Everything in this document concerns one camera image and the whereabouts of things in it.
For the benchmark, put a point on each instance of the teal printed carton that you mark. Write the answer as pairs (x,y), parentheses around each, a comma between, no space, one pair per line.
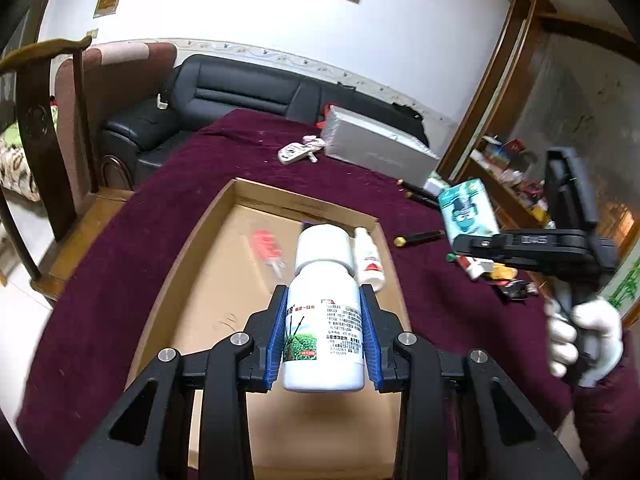
(467,210)

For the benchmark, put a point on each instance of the orange snack packet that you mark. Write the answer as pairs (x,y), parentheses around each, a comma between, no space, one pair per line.
(502,272)

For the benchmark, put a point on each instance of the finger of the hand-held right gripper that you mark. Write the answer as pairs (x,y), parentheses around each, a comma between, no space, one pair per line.
(477,246)

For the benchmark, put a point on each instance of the bamboo print panel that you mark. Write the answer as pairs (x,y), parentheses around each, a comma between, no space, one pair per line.
(625,290)

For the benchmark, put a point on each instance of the red white packet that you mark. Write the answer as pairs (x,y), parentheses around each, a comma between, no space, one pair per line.
(470,266)

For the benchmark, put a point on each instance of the person's right hand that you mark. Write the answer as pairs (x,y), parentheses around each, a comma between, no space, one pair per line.
(602,322)

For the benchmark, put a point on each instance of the small white bottle red label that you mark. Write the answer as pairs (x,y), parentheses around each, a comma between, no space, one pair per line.
(367,260)

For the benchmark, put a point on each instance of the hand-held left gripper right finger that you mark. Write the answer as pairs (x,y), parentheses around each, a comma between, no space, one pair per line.
(369,342)

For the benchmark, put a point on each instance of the large white labelled bottle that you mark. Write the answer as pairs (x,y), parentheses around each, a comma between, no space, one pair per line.
(325,280)

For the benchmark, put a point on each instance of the black pen gold tip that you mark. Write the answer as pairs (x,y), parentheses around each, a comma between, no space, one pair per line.
(417,187)
(422,200)
(420,237)

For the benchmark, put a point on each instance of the cluttered wooden shelf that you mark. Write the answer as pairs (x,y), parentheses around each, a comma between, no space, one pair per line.
(505,180)

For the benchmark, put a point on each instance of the dark wooden chair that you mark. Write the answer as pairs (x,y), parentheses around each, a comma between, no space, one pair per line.
(35,110)

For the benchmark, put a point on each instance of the gold wall plaque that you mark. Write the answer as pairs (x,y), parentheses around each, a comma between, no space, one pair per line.
(108,1)

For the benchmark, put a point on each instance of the white remote control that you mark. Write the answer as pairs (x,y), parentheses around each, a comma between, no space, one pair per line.
(292,153)

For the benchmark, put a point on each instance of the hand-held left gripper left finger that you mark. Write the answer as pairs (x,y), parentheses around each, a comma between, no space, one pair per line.
(276,342)

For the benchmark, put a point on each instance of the black leather sofa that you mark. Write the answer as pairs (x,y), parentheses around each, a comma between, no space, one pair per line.
(225,90)

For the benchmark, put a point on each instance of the small pink white item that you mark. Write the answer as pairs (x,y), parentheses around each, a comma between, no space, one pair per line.
(314,146)

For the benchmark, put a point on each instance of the long silver box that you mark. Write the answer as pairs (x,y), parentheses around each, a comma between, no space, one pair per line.
(375,145)

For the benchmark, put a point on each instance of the floral blanket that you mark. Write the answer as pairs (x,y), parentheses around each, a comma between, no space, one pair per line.
(20,165)

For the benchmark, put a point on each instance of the small red item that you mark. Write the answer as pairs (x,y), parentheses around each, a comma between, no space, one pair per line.
(322,117)

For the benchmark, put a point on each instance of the shallow cardboard box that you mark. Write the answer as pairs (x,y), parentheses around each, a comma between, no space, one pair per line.
(235,260)

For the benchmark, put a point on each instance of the maroon pink armchair cover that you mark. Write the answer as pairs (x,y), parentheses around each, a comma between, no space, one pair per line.
(125,85)

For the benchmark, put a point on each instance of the wooden door frame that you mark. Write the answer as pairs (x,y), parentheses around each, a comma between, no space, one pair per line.
(500,60)

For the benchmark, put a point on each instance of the black red small packet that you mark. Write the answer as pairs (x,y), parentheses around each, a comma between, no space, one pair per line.
(517,290)

